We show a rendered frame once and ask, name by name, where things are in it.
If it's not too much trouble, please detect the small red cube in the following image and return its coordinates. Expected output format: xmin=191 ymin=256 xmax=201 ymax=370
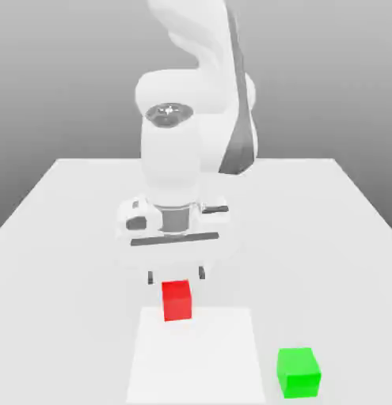
xmin=161 ymin=278 xmax=193 ymax=323

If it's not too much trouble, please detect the small green cube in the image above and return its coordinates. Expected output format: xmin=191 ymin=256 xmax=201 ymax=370
xmin=276 ymin=346 xmax=322 ymax=399

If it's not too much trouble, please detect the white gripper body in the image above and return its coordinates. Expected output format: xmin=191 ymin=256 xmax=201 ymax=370
xmin=124 ymin=231 xmax=226 ymax=271

